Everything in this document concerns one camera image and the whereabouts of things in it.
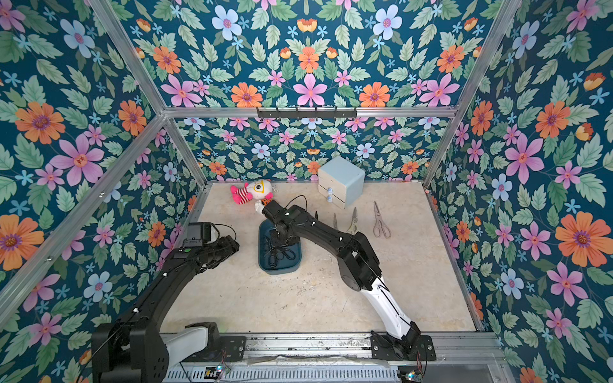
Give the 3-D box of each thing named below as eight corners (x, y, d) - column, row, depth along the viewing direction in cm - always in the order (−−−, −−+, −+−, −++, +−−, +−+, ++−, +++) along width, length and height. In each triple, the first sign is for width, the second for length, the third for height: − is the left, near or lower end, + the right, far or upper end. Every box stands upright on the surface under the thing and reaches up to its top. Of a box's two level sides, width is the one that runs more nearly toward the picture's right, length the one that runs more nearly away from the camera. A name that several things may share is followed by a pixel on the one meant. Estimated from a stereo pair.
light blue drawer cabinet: (342, 213, 110) (344, 190, 97) (317, 193, 118) (317, 169, 106) (364, 197, 116) (369, 174, 104) (339, 178, 125) (341, 155, 112)
